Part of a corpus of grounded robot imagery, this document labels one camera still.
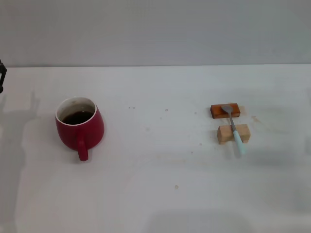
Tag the red ceramic coffee cup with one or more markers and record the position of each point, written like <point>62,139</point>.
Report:
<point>73,134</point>

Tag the dark brown wooden block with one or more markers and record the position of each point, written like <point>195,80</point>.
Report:
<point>216,113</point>

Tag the light wooden spoon rest block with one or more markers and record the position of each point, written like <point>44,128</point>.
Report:
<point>224,136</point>

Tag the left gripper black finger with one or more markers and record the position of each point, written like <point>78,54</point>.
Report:
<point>2,72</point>

